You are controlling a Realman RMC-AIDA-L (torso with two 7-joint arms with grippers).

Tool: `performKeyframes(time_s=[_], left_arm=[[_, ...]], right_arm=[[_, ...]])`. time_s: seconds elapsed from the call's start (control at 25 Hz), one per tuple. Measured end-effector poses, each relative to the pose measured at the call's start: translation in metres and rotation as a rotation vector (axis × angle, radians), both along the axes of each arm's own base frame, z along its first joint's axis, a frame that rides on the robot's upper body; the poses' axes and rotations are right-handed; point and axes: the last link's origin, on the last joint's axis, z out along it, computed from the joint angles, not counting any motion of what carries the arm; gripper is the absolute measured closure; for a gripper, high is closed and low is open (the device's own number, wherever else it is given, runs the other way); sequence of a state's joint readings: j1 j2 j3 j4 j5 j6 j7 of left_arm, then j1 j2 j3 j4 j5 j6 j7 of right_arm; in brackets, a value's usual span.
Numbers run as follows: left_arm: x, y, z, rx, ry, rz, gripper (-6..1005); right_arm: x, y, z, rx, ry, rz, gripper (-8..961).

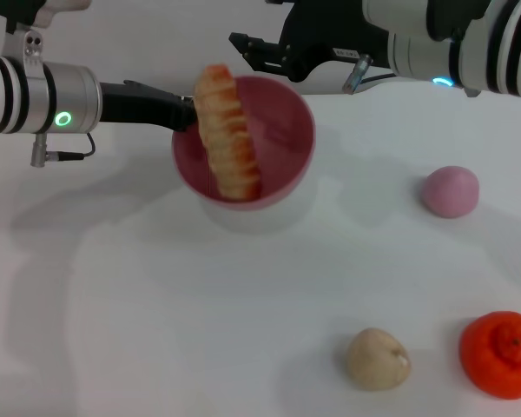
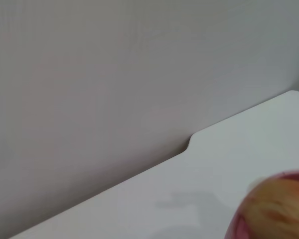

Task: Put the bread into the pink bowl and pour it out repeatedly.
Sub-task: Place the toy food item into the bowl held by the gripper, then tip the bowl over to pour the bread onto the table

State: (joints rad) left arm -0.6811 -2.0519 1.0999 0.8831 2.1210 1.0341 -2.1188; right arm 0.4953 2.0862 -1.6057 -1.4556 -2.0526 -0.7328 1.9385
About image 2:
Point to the pink plastic bowl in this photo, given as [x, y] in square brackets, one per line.
[235, 224]

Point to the orange white striped bread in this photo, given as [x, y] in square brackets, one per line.
[276, 211]

